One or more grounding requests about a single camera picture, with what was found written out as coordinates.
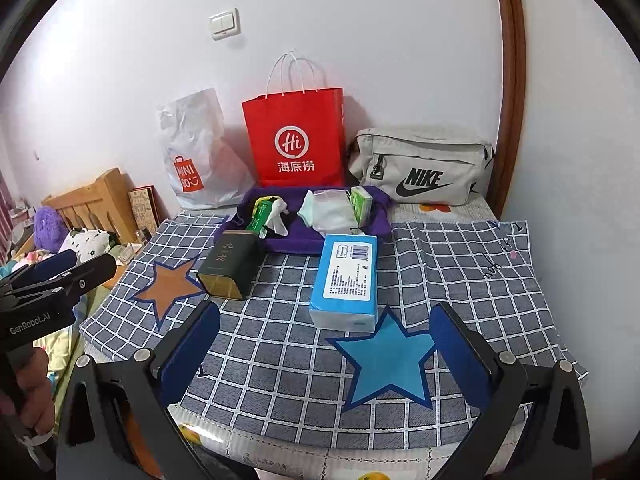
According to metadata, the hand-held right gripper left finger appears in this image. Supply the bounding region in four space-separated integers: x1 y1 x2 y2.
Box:
56 301 236 480

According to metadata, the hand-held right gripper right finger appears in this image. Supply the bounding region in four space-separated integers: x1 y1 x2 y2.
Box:
429 302 593 480

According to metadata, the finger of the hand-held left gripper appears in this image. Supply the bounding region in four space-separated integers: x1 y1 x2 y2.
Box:
0 253 117 318
0 249 78 297

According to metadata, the purple fabric basket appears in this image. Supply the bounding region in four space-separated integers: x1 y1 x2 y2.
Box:
214 185 393 256

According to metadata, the green wet wipe packet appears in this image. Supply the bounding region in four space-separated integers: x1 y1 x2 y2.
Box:
245 199 281 235

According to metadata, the small green tissue packet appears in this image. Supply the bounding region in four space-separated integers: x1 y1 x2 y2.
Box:
350 186 377 226

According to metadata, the white face mask packet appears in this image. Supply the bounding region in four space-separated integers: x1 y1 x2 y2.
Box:
297 189 355 235

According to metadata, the person's left forearm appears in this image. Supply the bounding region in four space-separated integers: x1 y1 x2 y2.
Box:
0 422 56 480

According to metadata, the person's left hand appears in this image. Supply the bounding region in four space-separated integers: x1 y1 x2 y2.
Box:
16 344 57 434

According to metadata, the white flowered pillow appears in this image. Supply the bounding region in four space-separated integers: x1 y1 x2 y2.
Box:
57 228 118 263

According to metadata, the purple plush toy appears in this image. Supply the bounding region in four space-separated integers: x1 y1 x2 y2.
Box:
34 206 68 253

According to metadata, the red checked curtain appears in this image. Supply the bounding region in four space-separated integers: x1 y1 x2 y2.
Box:
0 170 16 261

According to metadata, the grey checked star cloth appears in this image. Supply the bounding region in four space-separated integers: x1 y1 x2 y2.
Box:
79 212 590 436

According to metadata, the wooden headboard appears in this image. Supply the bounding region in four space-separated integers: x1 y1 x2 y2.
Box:
41 167 141 248

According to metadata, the patterned book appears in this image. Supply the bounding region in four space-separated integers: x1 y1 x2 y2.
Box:
127 186 161 233

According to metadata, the dark green tin box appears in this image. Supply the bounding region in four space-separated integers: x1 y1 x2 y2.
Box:
196 230 261 301

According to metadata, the blue tissue pack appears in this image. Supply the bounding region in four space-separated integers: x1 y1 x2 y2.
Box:
308 234 379 333

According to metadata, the fruit printed tablecloth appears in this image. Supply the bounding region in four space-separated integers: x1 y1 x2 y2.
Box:
167 195 531 480

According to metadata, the white plastic bag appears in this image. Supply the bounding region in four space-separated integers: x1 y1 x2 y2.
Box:
157 87 256 211

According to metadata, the grey waist bag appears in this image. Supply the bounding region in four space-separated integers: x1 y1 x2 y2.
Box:
347 127 496 207

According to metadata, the red paper bag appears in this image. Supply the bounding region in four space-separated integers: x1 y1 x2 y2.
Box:
242 52 347 190

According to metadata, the brown wooden door frame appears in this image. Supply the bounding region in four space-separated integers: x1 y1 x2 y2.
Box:
490 0 528 221

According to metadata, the white light switch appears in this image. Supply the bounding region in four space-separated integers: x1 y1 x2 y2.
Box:
209 7 242 41

